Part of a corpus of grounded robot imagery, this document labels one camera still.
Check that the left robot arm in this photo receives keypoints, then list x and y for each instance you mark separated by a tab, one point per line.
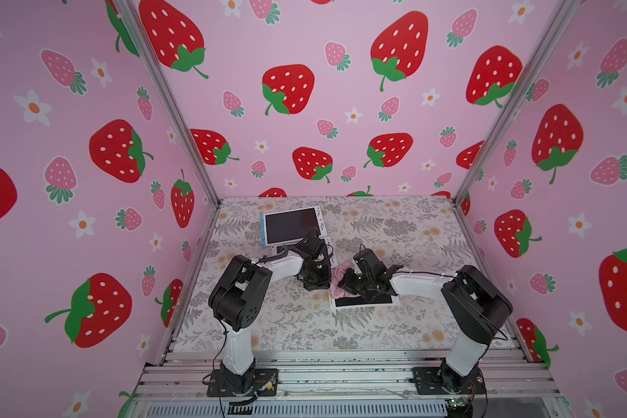
239	295

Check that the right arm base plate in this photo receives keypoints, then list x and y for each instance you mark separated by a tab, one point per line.
445	381

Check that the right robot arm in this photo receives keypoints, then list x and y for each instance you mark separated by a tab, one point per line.
478	306

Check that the pink fluffy cloth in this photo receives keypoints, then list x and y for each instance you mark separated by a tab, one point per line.
337	275

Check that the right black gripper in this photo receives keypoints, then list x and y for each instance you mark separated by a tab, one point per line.
355	280

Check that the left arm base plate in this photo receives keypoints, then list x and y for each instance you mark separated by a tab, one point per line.
261	382

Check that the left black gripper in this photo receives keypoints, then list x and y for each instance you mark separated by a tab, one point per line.
325	281

